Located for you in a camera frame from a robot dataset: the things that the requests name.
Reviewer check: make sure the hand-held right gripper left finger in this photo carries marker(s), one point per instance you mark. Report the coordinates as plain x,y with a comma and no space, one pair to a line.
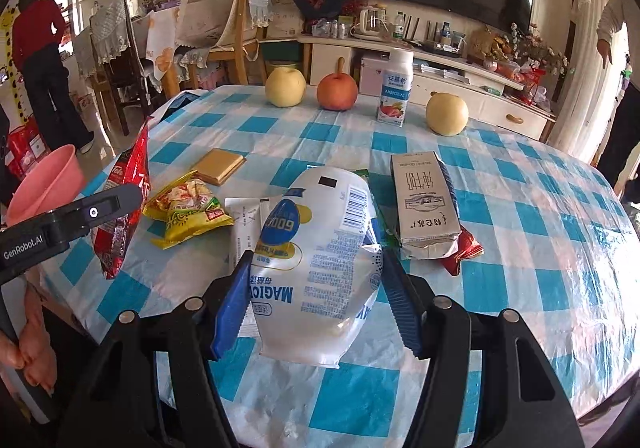
231,318

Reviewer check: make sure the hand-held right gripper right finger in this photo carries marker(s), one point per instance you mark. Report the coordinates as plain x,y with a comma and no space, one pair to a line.
402,313

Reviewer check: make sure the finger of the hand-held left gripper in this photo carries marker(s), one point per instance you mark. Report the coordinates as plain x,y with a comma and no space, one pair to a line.
105,208

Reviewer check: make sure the large red snack packet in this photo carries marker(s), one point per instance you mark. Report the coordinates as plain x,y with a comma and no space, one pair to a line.
125,178

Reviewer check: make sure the pink plastic bucket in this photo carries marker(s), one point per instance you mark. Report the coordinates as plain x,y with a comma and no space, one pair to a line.
45,183

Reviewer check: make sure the large white pouch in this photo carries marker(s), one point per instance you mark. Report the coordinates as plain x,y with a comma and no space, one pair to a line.
320,268

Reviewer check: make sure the white wet wipes packet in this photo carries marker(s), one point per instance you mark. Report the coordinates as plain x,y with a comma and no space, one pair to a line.
245,223

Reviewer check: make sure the person's left hand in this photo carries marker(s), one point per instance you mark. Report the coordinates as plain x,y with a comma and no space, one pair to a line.
37,343

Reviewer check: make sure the yellow snack packet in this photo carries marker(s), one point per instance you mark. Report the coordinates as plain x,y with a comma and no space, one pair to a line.
187,210

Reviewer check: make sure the small red snack packet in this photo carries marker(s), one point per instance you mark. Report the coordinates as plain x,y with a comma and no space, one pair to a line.
465,248

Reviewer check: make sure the stack of red cartons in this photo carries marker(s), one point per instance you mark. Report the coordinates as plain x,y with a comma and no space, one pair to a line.
25,148

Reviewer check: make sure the white milk carton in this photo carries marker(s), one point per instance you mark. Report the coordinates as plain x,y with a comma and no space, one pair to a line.
425,203

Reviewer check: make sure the flat gold box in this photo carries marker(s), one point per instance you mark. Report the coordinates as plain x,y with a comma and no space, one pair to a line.
220,165

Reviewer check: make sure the dark wooden chair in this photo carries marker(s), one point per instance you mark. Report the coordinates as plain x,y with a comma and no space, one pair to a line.
120,83

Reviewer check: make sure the blue white checkered tablecloth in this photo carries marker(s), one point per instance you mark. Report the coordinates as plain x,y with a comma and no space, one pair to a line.
500,228

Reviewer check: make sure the white orange print cloth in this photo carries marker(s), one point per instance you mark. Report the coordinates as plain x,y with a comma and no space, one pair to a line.
160,43

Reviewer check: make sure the yellow pear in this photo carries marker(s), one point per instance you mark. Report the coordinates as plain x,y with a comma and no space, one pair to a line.
447,114

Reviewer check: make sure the yellow apple left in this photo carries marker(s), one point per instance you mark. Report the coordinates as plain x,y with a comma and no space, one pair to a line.
285,87

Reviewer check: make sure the white yogurt bottle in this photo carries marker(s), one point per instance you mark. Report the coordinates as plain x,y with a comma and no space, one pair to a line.
397,88

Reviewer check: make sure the white embroidered chair cover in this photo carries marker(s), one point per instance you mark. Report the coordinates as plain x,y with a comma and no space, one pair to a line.
210,8

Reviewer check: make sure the green plastic bucket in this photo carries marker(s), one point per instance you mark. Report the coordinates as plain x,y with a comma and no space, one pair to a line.
282,67

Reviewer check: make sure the red apple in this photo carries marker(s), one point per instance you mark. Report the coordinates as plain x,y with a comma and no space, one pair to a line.
337,92

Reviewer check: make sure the white television cabinet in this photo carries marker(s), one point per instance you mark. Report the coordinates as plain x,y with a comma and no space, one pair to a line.
500,98

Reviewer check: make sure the silver metal case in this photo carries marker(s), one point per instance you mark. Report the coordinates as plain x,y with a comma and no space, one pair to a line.
372,73

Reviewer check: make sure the gold ornament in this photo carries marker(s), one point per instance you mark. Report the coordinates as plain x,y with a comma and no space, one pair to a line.
482,45

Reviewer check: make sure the glass electric kettle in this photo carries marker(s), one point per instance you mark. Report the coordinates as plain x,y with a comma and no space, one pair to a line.
370,23

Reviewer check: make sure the dried flower arrangement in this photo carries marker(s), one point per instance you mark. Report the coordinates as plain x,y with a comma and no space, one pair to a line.
537,45

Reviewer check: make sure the white curtain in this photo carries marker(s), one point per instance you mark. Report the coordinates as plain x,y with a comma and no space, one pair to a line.
585,53

